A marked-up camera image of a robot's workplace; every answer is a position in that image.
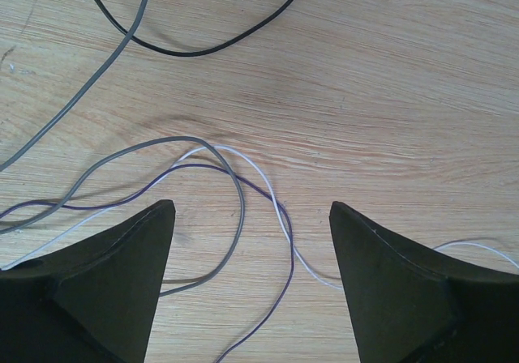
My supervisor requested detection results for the grey thin wire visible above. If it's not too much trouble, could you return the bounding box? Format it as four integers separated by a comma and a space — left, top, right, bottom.
0, 0, 247, 297

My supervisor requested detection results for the black thin wire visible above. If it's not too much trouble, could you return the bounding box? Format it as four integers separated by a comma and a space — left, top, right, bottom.
75, 0, 312, 58

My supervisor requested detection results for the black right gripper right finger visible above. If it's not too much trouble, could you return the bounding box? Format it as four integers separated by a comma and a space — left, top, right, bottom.
329, 202, 518, 362

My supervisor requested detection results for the dark purple thin wire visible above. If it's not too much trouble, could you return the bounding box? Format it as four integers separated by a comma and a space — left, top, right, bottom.
0, 163, 295, 363

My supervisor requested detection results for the white thin wire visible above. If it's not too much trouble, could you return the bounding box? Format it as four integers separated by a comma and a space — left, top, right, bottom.
0, 144, 519, 291

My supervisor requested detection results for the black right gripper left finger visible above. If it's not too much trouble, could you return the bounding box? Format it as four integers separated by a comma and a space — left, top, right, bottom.
1, 200, 175, 362

